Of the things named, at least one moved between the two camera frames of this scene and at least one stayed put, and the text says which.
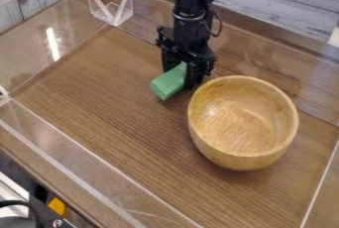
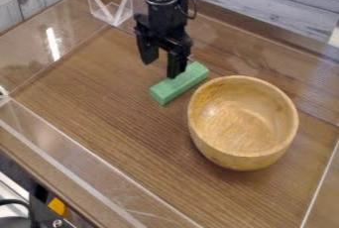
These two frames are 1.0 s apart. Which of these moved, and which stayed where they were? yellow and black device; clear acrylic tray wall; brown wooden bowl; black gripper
Moved: black gripper
Stayed: clear acrylic tray wall; yellow and black device; brown wooden bowl
